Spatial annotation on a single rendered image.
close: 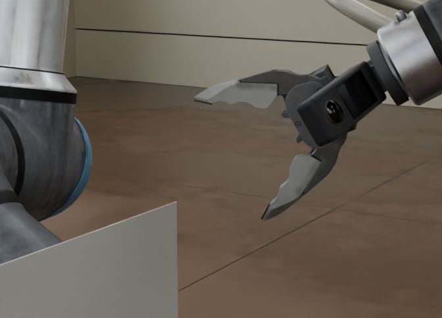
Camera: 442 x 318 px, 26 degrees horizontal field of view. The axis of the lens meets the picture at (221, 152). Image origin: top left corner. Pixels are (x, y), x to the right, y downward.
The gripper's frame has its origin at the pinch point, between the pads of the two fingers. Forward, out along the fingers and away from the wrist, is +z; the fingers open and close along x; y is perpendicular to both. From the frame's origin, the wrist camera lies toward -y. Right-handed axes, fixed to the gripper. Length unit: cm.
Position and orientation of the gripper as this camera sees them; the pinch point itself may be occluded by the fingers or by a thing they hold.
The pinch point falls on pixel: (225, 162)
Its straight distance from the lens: 102.7
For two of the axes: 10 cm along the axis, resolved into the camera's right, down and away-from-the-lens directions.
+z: -8.5, 4.6, 2.6
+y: 1.8, -2.1, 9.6
